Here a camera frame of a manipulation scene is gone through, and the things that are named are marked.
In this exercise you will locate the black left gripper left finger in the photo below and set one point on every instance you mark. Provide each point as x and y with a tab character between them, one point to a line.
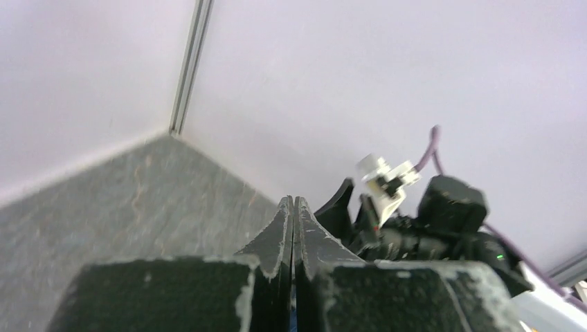
271	298

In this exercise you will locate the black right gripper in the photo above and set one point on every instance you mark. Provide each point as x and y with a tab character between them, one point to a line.
398	239

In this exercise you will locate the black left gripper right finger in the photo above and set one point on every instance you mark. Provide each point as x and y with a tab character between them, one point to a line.
317	254

